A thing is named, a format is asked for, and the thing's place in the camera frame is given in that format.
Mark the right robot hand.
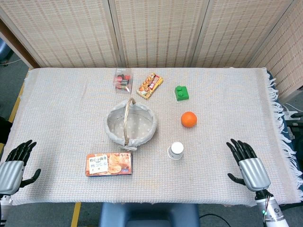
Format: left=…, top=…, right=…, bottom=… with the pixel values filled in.
left=226, top=139, right=271, bottom=192

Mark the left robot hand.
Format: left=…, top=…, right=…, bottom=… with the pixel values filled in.
left=0, top=140, right=42, bottom=196

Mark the orange fruit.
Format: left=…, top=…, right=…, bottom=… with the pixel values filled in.
left=181, top=111, right=198, bottom=129

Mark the beige woven tablecloth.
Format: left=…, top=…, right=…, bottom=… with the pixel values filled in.
left=0, top=67, right=303, bottom=207

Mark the grey fabric-lined basket with handle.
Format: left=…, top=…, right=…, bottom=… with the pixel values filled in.
left=104, top=97, right=158, bottom=151

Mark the white power strip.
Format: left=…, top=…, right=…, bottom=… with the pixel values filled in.
left=283, top=102, right=298, bottom=121

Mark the white paper cup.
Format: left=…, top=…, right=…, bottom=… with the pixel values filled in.
left=167, top=141, right=185, bottom=161

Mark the orange biscuit box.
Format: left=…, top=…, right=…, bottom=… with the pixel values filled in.
left=85, top=152, right=134, bottom=177

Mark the green toy building block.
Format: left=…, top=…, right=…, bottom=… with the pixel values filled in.
left=174, top=86, right=190, bottom=102

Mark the yellow snack box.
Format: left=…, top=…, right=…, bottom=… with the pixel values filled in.
left=136, top=72, right=164, bottom=100

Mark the clear plastic box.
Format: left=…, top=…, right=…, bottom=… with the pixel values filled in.
left=113, top=68, right=134, bottom=94

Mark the woven folding screen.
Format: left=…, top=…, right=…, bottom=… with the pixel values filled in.
left=0, top=0, right=303, bottom=103

